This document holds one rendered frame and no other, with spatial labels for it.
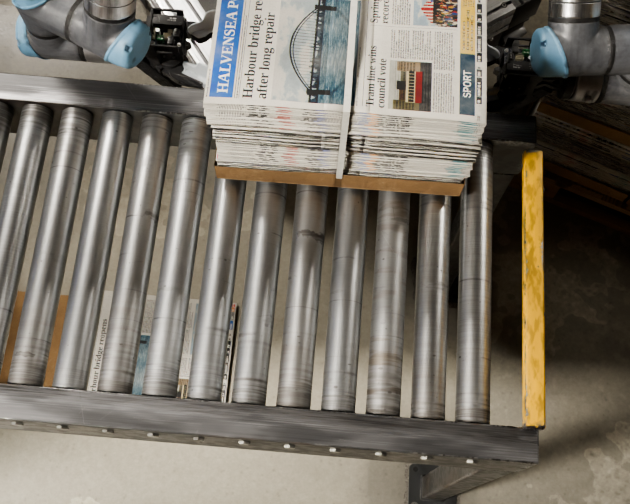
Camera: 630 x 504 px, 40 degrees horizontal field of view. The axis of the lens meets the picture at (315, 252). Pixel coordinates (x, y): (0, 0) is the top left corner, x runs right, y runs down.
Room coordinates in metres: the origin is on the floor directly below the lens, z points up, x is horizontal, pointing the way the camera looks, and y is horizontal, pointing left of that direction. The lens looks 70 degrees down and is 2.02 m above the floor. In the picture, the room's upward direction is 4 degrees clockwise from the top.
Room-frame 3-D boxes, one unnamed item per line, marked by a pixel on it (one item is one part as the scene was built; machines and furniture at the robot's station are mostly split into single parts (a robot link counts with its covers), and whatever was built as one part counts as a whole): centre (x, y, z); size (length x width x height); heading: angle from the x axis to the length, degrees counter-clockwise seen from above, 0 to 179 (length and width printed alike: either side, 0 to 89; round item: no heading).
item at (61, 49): (0.78, 0.45, 0.81); 0.11 x 0.08 x 0.09; 89
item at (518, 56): (0.77, -0.34, 0.81); 0.12 x 0.08 x 0.09; 89
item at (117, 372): (0.43, 0.27, 0.77); 0.47 x 0.05 x 0.05; 179
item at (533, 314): (0.41, -0.33, 0.81); 0.43 x 0.03 x 0.02; 179
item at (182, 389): (0.44, 0.37, 0.01); 0.37 x 0.28 x 0.01; 89
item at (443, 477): (0.17, -0.30, 0.34); 0.06 x 0.06 x 0.68; 89
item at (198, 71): (0.73, 0.19, 0.81); 0.09 x 0.03 x 0.06; 62
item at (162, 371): (0.43, 0.21, 0.77); 0.47 x 0.05 x 0.05; 179
